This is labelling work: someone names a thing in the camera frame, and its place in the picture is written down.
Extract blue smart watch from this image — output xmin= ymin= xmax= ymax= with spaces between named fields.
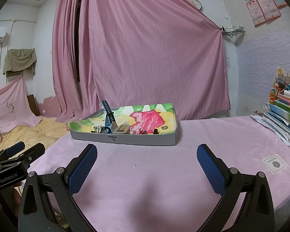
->
xmin=101 ymin=100 xmax=118 ymax=133

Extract yellow bedspread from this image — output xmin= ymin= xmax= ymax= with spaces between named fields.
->
xmin=0 ymin=117 xmax=69 ymax=151

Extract grey tray with floral liner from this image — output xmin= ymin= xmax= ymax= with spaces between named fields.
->
xmin=68 ymin=103 xmax=178 ymax=146

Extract stack of books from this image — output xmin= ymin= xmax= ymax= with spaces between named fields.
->
xmin=251 ymin=68 xmax=290 ymax=147

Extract olive green cloth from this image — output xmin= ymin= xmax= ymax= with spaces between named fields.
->
xmin=3 ymin=48 xmax=37 ymax=75

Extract pink curtain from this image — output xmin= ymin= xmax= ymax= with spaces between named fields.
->
xmin=52 ymin=0 xmax=231 ymax=122

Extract pink sheet on wall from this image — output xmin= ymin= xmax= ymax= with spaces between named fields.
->
xmin=0 ymin=75 xmax=41 ymax=134

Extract wire wall rack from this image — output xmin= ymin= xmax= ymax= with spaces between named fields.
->
xmin=220 ymin=26 xmax=246 ymax=38

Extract wall clock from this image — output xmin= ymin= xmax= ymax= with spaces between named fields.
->
xmin=189 ymin=0 xmax=203 ymax=10

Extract pink wall certificates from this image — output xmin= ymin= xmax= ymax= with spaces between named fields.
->
xmin=245 ymin=0 xmax=288 ymax=27

